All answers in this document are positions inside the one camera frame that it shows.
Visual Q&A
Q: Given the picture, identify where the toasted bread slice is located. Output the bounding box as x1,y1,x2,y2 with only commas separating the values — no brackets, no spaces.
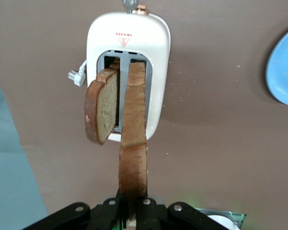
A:
84,61,120,146
118,61,149,222

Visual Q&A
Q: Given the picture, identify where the white toaster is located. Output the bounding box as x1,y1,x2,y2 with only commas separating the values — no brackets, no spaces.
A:
86,0,171,142

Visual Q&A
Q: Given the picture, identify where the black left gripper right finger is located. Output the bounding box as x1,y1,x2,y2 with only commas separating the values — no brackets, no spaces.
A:
135,198,231,230

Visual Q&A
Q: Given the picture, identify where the white toaster power plug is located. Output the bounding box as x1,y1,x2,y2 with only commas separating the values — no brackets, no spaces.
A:
67,59,88,87

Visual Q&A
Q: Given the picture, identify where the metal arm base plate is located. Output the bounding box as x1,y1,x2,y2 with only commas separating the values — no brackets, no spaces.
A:
196,207,247,230

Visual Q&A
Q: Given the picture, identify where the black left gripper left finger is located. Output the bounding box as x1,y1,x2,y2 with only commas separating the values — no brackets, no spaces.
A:
21,197,125,230

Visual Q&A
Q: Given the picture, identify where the blue plate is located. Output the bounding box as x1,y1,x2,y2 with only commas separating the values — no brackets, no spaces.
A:
265,23,288,108

